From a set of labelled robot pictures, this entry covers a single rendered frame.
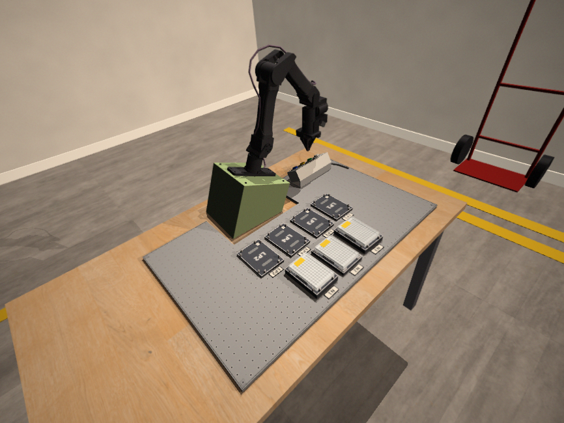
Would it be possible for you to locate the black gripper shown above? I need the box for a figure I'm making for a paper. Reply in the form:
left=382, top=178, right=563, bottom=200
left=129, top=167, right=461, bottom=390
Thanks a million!
left=296, top=119, right=321, bottom=151

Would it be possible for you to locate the white control panel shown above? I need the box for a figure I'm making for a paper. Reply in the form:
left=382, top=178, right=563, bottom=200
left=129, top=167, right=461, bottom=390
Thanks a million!
left=287, top=152, right=349, bottom=188

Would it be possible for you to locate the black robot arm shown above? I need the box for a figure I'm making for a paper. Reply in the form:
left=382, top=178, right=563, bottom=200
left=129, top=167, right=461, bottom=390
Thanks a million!
left=227, top=49, right=328, bottom=176

